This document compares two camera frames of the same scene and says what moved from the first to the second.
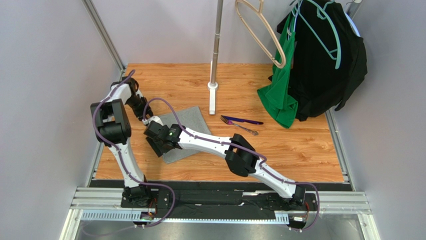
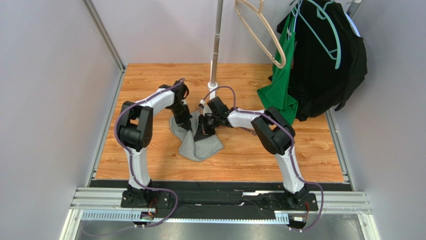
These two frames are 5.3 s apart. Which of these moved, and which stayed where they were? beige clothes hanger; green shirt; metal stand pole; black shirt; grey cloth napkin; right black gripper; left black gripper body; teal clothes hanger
Moved: right black gripper; grey cloth napkin; left black gripper body
Stayed: beige clothes hanger; green shirt; metal stand pole; black shirt; teal clothes hanger
